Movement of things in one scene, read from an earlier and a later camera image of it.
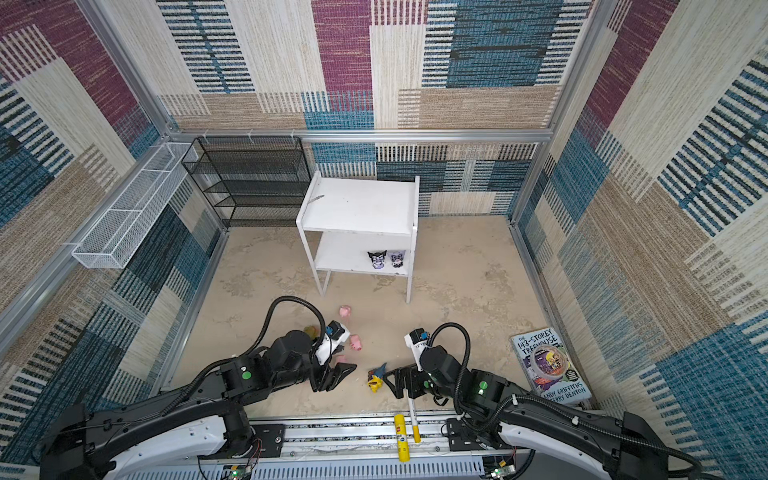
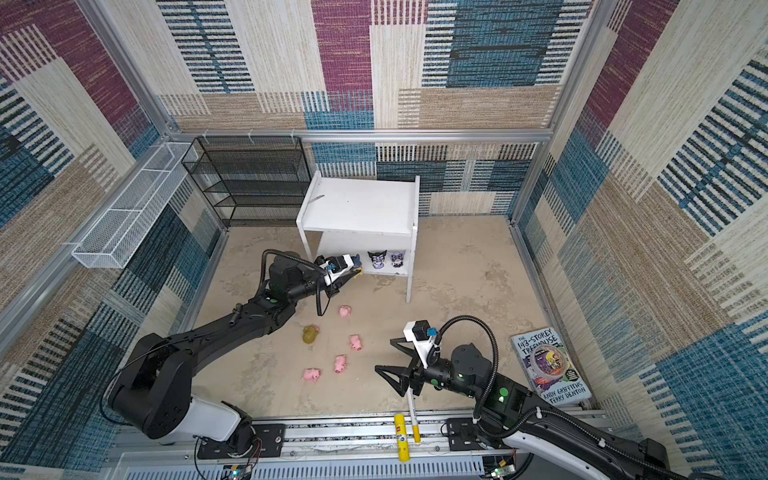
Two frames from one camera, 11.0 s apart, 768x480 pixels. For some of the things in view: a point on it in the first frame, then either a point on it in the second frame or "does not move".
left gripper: (332, 375) -> (331, 291)
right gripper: (412, 375) does not move
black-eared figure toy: (377, 259) does not move
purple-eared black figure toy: (397, 257) does not move
